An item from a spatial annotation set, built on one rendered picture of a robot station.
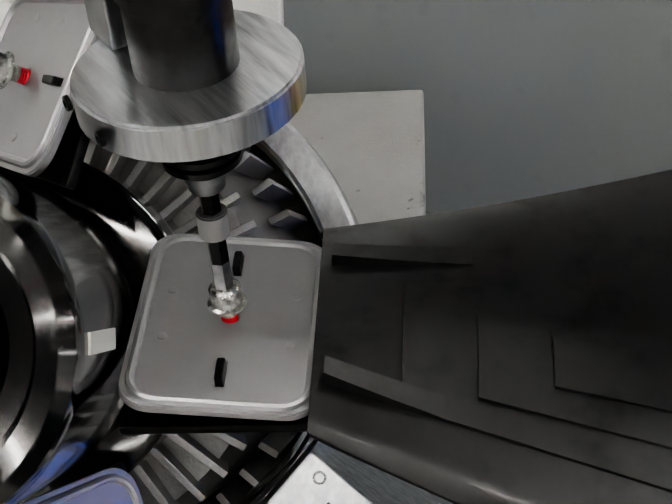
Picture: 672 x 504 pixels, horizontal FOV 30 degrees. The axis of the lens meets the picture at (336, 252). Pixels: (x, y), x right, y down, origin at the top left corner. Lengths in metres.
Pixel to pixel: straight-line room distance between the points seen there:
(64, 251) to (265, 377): 0.08
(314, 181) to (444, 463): 0.25
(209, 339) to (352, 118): 0.72
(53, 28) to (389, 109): 0.71
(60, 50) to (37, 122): 0.03
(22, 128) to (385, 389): 0.15
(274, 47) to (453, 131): 0.86
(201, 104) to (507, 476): 0.15
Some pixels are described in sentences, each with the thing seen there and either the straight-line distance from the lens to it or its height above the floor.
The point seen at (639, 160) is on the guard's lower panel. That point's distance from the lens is 1.28.
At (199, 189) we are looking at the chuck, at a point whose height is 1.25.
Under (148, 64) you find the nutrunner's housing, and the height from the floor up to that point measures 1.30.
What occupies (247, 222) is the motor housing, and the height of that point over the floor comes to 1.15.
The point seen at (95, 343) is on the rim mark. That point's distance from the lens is 0.40.
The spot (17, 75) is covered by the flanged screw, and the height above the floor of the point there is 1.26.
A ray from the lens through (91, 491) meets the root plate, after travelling 0.48.
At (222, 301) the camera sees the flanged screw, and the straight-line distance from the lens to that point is 0.43.
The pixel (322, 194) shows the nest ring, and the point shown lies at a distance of 0.62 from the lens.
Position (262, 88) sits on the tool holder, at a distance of 0.36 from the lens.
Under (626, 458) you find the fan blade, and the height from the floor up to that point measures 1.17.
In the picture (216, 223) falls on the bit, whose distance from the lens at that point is 0.41.
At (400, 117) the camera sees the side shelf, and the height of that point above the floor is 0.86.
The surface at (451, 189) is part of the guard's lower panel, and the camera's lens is 1.28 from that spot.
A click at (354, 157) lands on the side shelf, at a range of 1.08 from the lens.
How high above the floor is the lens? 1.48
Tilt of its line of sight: 39 degrees down
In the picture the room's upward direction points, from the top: 5 degrees counter-clockwise
